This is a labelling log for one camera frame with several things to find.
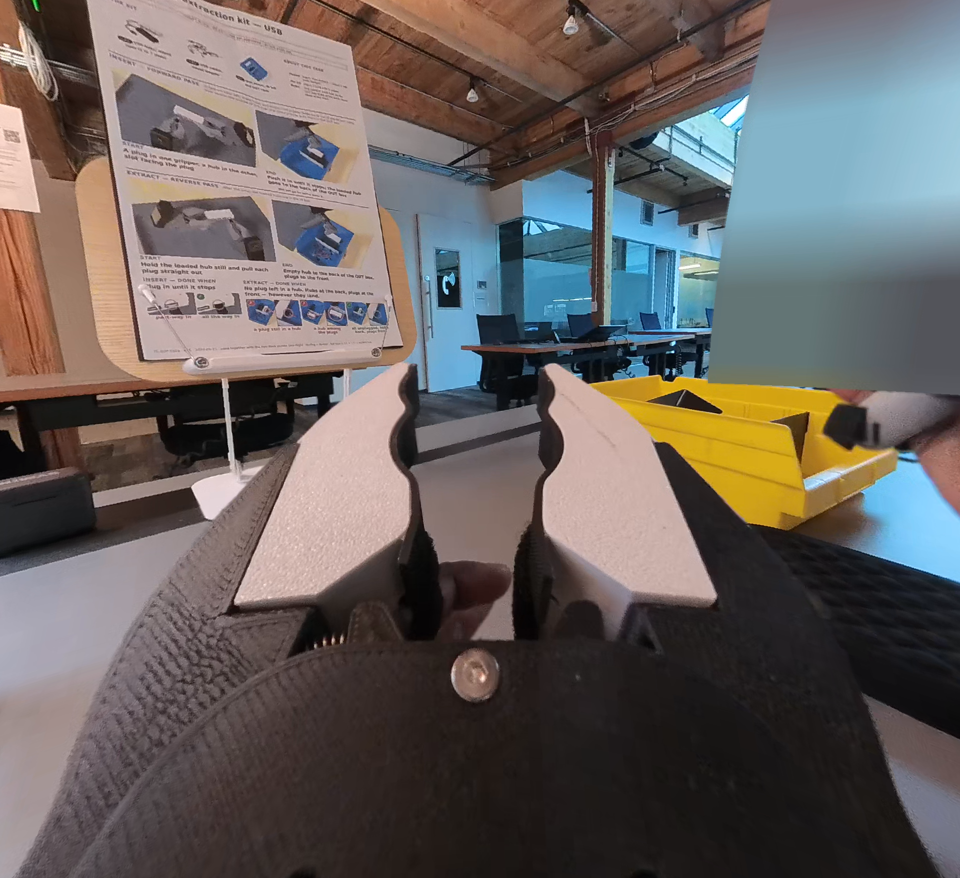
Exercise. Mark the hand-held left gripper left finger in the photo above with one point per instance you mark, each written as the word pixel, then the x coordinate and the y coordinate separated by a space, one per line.
pixel 337 503

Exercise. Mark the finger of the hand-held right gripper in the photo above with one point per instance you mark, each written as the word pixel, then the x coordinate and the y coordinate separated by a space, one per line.
pixel 892 416

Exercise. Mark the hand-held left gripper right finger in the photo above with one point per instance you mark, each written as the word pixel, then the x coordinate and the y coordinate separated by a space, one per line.
pixel 615 518

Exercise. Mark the yellow plastic bin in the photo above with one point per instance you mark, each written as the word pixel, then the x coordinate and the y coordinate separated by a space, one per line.
pixel 712 435

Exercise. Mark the person's right hand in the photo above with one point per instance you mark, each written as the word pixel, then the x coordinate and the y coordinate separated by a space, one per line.
pixel 945 473

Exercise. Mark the person's left hand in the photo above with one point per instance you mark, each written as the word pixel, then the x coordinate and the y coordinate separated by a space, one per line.
pixel 472 589

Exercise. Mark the white document stand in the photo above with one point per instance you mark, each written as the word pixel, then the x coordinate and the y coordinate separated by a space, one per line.
pixel 285 362

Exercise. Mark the office desk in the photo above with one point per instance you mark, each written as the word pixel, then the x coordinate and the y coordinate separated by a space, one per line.
pixel 585 345

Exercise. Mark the white door with window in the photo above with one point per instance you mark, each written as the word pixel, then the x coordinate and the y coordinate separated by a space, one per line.
pixel 465 338

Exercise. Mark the brown wooden desk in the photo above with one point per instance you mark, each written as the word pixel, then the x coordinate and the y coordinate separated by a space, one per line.
pixel 150 390

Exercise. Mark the dark grey case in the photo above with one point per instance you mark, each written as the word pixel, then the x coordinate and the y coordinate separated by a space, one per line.
pixel 45 510

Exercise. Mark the printed instruction sheet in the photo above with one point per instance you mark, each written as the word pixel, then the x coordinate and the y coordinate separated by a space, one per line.
pixel 225 180

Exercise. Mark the wooden stand board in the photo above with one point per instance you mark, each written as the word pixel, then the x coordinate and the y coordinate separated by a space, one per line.
pixel 97 255

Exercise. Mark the wooden post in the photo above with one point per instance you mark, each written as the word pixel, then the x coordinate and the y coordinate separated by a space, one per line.
pixel 604 232

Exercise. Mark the white wall paper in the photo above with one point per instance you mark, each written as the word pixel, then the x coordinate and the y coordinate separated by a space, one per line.
pixel 19 157

